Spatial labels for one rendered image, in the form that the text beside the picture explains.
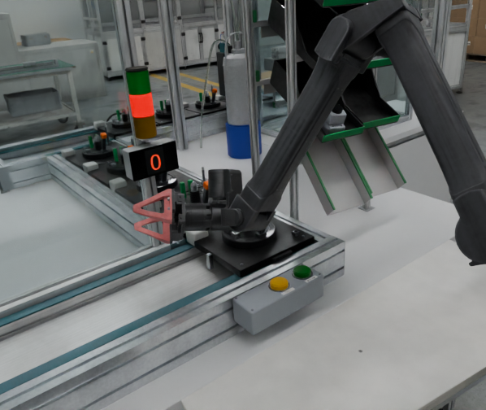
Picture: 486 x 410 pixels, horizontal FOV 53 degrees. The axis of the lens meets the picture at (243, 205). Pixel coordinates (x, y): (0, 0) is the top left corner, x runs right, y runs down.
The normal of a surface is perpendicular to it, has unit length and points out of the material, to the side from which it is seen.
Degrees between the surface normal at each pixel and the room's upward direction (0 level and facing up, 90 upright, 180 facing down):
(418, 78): 68
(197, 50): 90
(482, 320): 0
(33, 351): 0
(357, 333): 0
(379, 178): 45
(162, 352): 90
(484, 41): 90
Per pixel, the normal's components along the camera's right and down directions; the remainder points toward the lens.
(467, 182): -0.68, -0.22
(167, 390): -0.07, -0.91
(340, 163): 0.28, -0.40
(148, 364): 0.61, 0.30
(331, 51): -0.66, 0.00
